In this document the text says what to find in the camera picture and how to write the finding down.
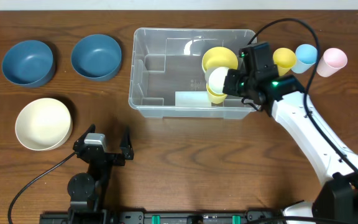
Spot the clear plastic storage bin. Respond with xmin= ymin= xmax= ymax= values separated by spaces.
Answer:
xmin=129 ymin=27 xmax=255 ymax=119

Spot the cream large bowl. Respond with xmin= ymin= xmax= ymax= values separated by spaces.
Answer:
xmin=15 ymin=98 xmax=73 ymax=151

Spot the dark blue bowl far left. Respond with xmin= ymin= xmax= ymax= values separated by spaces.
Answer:
xmin=1 ymin=40 xmax=56 ymax=88

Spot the yellow small bowl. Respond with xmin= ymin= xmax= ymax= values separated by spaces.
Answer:
xmin=201 ymin=47 xmax=239 ymax=72

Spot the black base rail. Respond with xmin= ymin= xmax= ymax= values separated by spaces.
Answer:
xmin=39 ymin=210 xmax=280 ymax=224

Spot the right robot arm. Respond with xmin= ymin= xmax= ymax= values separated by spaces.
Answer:
xmin=222 ymin=69 xmax=358 ymax=223

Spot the light blue cup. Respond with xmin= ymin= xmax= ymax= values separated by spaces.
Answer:
xmin=291 ymin=44 xmax=317 ymax=74

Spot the pink cup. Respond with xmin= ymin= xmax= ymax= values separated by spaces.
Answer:
xmin=316 ymin=48 xmax=348 ymax=77

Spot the dark blue bowl near bin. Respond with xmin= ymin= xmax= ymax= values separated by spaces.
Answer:
xmin=71 ymin=34 xmax=122 ymax=82

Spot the white cup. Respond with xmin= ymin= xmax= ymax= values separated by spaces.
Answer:
xmin=205 ymin=67 xmax=229 ymax=95

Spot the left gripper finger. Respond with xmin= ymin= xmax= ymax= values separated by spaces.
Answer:
xmin=119 ymin=127 xmax=134 ymax=160
xmin=73 ymin=124 xmax=96 ymax=152

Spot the yellow cup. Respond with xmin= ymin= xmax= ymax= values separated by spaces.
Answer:
xmin=273 ymin=48 xmax=296 ymax=76
xmin=206 ymin=84 xmax=227 ymax=105

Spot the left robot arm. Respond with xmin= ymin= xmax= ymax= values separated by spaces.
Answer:
xmin=67 ymin=124 xmax=134 ymax=212

